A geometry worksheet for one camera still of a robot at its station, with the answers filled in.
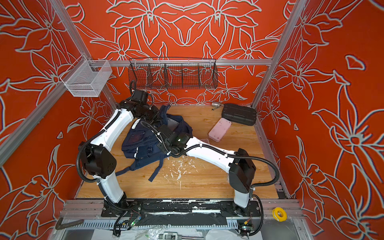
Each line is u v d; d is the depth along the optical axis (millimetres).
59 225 684
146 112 717
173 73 978
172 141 571
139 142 834
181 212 727
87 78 922
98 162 470
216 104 1176
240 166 431
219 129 1049
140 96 670
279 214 709
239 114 1062
